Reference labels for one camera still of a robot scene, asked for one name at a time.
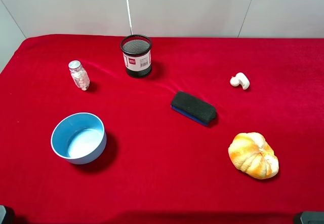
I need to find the black and blue eraser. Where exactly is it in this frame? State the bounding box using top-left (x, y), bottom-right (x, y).
top-left (171, 91), bottom-right (217, 126)

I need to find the blue bowl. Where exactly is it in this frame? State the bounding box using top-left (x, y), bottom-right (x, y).
top-left (51, 113), bottom-right (107, 165)

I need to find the clear bottle of white pills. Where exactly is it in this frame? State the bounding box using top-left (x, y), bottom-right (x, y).
top-left (68, 60), bottom-right (90, 91)

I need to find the small white duck toy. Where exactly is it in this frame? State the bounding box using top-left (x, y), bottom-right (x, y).
top-left (230, 72), bottom-right (250, 90)

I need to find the white thin pole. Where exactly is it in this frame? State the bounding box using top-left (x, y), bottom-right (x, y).
top-left (126, 0), bottom-right (133, 35)

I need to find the red table cloth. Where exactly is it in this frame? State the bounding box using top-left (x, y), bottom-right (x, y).
top-left (1, 35), bottom-right (323, 223)

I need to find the orange pumpkin-shaped bread toy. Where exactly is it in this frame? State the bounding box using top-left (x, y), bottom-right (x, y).
top-left (228, 132), bottom-right (279, 180)

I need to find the black mesh pen holder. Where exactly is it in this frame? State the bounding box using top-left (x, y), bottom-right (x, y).
top-left (120, 34), bottom-right (152, 78)

